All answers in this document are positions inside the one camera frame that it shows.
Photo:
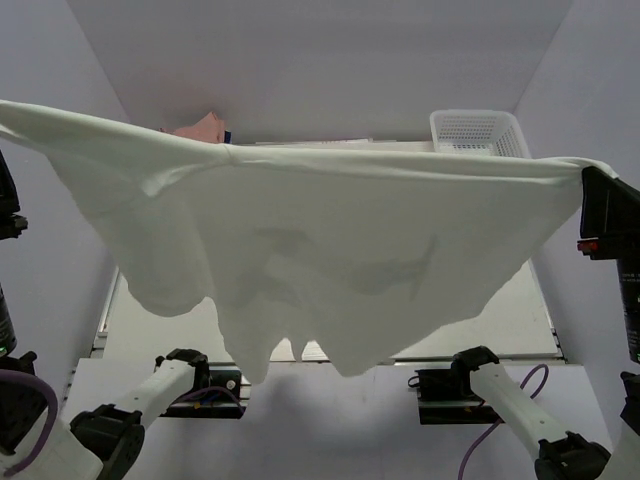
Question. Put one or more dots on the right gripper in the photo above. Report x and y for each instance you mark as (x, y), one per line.
(611, 207)

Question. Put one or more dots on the white printed t shirt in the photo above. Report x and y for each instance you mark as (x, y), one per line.
(364, 252)

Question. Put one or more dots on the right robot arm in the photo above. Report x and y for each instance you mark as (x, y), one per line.
(557, 452)

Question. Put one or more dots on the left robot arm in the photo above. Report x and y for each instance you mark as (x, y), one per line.
(100, 444)

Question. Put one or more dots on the white plastic basket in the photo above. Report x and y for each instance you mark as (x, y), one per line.
(478, 132)

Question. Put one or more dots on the pink folded t shirt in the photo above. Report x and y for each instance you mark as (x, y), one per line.
(209, 129)

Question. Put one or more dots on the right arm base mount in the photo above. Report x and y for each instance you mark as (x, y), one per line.
(441, 401)

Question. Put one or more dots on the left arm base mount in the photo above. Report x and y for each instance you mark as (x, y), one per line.
(216, 392)

